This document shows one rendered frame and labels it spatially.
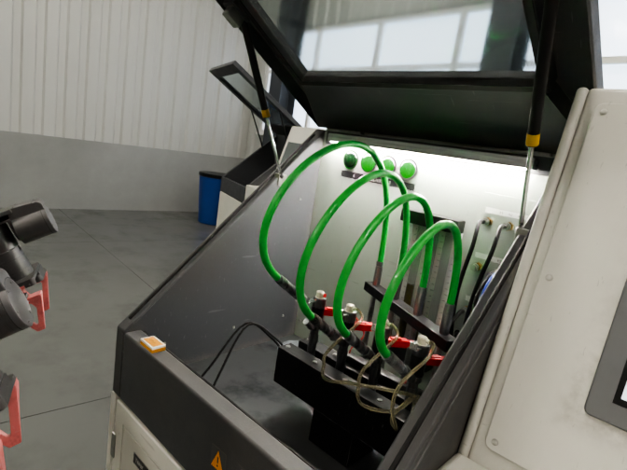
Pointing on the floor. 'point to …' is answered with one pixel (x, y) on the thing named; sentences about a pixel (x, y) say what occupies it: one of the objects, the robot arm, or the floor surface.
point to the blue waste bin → (209, 196)
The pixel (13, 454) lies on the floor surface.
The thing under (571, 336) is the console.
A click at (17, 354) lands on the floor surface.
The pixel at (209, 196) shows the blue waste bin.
